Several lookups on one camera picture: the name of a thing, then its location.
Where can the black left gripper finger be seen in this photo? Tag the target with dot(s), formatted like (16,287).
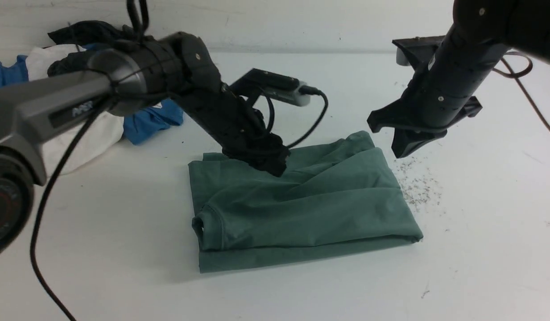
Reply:
(272,160)

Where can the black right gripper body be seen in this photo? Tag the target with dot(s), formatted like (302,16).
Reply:
(442,86)

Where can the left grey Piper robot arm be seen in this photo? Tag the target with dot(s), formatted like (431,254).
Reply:
(121,80)

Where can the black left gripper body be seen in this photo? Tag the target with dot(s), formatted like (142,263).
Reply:
(227,117)

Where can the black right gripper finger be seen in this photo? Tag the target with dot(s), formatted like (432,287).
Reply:
(390,118)
(407,141)

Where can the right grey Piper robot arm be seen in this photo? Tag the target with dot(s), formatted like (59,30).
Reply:
(523,25)

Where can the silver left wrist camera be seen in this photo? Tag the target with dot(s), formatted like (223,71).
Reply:
(274,86)

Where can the green long-sleeved shirt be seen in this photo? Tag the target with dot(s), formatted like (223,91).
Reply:
(333,200)

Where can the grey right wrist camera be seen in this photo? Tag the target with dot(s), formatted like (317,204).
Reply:
(415,51)

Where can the blue shirt in pile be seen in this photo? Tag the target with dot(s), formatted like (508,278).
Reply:
(137,128)

